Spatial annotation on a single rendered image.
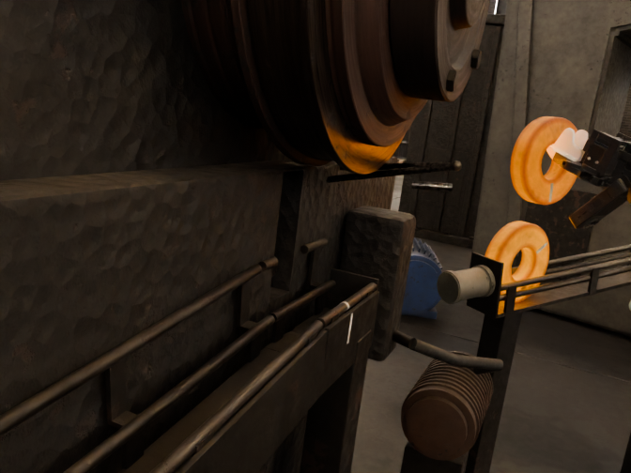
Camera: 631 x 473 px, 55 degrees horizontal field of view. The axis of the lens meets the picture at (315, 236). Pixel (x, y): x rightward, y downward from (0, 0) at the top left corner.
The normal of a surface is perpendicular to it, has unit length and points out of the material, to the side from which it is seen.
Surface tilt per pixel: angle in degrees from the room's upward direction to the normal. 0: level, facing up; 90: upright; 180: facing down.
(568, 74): 90
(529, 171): 89
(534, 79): 90
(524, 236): 90
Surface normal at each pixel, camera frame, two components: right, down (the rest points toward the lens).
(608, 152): -0.85, 0.02
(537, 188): 0.51, 0.22
